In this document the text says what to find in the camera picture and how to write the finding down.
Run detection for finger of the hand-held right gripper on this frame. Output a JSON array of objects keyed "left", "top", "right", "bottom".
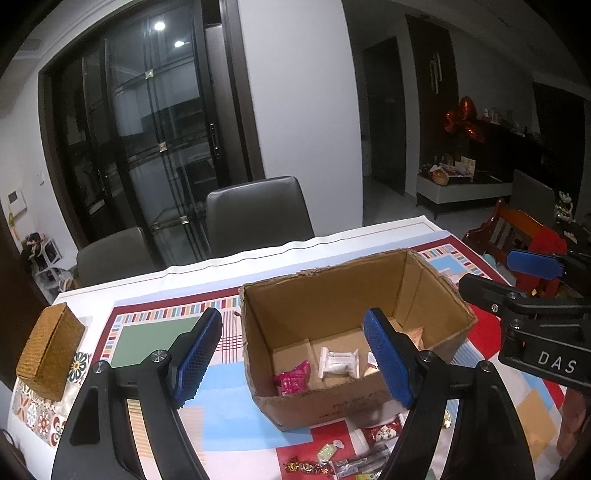
[
  {"left": 505, "top": 249, "right": 591, "bottom": 283},
  {"left": 458, "top": 273, "right": 591, "bottom": 320}
]

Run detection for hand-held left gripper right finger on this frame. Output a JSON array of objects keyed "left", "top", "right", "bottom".
[{"left": 363, "top": 308, "right": 536, "bottom": 480}]

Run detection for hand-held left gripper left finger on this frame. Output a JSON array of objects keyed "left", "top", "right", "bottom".
[{"left": 51, "top": 307, "right": 223, "bottom": 480}]

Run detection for brown cardboard box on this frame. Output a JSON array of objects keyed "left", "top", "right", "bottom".
[{"left": 238, "top": 248, "right": 477, "bottom": 432}]

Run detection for pink snack packet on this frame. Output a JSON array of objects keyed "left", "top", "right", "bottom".
[{"left": 273, "top": 360, "right": 311, "bottom": 397}]

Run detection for dark snack bar packet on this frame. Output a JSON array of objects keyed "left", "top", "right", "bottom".
[{"left": 333, "top": 445, "right": 394, "bottom": 479}]

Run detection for light green candy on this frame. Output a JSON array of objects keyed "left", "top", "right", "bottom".
[{"left": 316, "top": 440, "right": 346, "bottom": 463}]

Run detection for red cloth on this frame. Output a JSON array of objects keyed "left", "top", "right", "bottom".
[{"left": 515, "top": 226, "right": 573, "bottom": 296}]

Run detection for wooden chair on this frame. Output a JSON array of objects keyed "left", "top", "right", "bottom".
[{"left": 463, "top": 198, "right": 546, "bottom": 278}]

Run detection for grey dining chair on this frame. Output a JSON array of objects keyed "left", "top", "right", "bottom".
[
  {"left": 205, "top": 175, "right": 315, "bottom": 257},
  {"left": 76, "top": 226, "right": 160, "bottom": 288},
  {"left": 510, "top": 169, "right": 556, "bottom": 229}
]

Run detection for red white snack packet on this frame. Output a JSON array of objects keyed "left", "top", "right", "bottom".
[{"left": 361, "top": 415, "right": 402, "bottom": 446}]

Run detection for white low sideboard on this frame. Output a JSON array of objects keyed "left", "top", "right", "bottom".
[{"left": 416, "top": 168, "right": 515, "bottom": 220}]

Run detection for woven rattan basket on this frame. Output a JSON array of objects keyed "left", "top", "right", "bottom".
[{"left": 16, "top": 302, "right": 86, "bottom": 401}]

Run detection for red foil balloons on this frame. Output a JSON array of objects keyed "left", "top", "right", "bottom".
[{"left": 444, "top": 96, "right": 485, "bottom": 141}]

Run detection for floral patterned table runner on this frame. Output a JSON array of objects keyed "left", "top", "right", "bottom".
[{"left": 9, "top": 316, "right": 93, "bottom": 450}]

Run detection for white shoe rack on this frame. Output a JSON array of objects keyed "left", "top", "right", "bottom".
[{"left": 21, "top": 233, "right": 75, "bottom": 305}]

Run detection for glass sliding door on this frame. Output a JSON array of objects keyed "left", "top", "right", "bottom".
[{"left": 39, "top": 0, "right": 266, "bottom": 273}]

